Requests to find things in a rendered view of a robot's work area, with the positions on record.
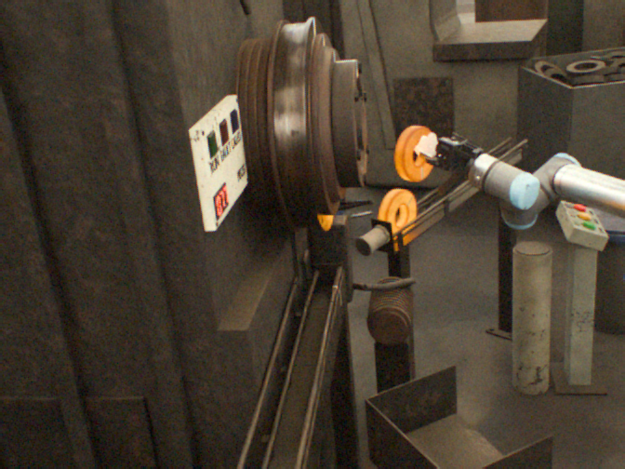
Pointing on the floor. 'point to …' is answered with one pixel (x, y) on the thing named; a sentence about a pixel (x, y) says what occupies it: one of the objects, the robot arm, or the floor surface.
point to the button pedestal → (579, 305)
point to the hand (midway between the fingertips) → (415, 147)
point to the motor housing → (391, 334)
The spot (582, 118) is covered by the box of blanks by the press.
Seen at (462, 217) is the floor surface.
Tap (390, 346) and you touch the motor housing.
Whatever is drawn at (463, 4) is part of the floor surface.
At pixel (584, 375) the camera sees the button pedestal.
